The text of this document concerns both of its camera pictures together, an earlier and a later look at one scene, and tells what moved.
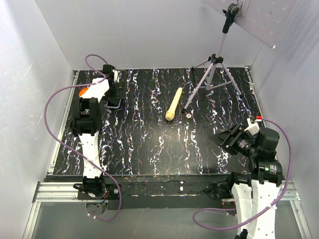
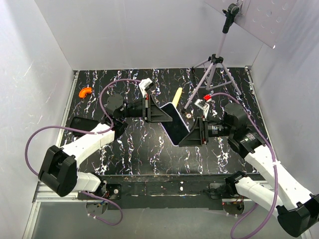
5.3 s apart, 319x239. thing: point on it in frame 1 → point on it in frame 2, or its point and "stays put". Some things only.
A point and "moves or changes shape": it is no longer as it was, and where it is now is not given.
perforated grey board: [267, 20] stays put
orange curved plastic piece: [82, 91] stays put
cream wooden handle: [169, 115] stays put
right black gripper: [223, 139] → [199, 135]
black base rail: [161, 191] stays put
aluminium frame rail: [56, 191] stays put
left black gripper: [119, 94] → [151, 112]
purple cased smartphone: [109, 104] moves or changes shape
